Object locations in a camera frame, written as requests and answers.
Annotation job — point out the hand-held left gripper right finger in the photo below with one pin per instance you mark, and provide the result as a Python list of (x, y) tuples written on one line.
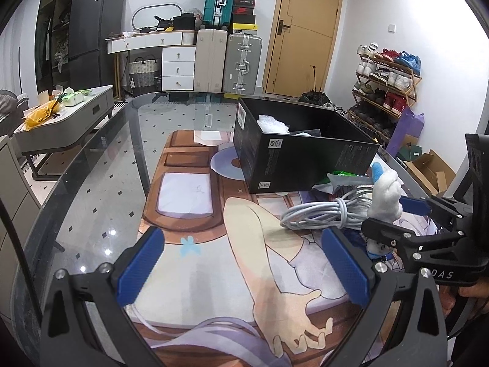
[(345, 267)]

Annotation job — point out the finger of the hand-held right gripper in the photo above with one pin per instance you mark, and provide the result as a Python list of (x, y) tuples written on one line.
[(414, 204), (382, 229)]

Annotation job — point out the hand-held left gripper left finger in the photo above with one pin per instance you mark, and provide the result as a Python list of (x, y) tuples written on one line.
[(141, 265)]

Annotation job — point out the white blue plush toy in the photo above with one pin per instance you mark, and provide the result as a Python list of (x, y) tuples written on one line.
[(386, 195)]

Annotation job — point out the black cardboard box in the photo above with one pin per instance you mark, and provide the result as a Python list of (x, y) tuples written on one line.
[(298, 156)]

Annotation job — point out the person's right hand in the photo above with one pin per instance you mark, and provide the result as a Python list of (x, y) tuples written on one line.
[(475, 292)]

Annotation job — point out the open cardboard box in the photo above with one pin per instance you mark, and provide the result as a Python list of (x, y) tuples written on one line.
[(431, 172)]

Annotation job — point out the green printed plastic packet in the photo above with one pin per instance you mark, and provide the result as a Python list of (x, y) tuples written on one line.
[(345, 176)]

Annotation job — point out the purple bag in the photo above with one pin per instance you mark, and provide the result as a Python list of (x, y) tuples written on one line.
[(407, 130)]

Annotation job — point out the printed desk mat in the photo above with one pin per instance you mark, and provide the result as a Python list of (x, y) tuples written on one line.
[(214, 244)]

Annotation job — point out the wooden shoe rack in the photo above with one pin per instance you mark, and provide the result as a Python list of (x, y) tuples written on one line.
[(414, 80)]

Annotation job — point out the shoe rack with shoes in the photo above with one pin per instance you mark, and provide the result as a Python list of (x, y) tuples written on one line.
[(389, 80)]

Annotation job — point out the grey side cabinet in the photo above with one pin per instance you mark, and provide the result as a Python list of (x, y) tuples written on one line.
[(15, 206)]

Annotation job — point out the black umbrella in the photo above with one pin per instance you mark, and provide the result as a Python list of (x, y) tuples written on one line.
[(315, 97)]

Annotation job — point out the grey coffee table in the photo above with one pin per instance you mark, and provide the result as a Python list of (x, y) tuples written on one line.
[(76, 122)]

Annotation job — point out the yellow bag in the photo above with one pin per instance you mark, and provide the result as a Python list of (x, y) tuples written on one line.
[(38, 116)]

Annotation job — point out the green white tissue packs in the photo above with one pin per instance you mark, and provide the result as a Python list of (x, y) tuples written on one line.
[(74, 96)]

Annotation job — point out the wicker basket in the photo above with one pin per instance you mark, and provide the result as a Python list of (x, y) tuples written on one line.
[(143, 73)]

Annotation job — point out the wooden door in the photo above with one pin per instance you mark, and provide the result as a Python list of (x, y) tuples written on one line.
[(305, 34)]

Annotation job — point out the white desk with drawers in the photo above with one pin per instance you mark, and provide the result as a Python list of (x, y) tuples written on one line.
[(177, 61)]

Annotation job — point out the sofa with grey blanket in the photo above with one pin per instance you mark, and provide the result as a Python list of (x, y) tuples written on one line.
[(11, 103)]

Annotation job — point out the beige suitcase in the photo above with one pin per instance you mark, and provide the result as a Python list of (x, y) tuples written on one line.
[(211, 61)]

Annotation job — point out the silver suitcase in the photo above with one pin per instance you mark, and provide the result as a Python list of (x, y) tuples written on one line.
[(242, 63)]

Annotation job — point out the white curtain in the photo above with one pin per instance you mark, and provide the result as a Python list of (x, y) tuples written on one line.
[(19, 65)]

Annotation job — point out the black refrigerator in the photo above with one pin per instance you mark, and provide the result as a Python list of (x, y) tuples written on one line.
[(95, 30)]

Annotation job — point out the black bag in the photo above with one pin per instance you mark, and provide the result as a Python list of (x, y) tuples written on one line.
[(184, 22)]

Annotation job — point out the oval white-framed mirror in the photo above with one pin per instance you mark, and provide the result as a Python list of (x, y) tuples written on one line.
[(137, 13)]

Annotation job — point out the black red shoe box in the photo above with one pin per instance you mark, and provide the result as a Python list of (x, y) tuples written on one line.
[(244, 10)]

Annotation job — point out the dark tall cabinet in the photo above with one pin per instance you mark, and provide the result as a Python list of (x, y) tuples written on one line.
[(53, 15)]

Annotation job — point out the teal suitcase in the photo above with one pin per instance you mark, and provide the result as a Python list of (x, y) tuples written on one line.
[(217, 2)]

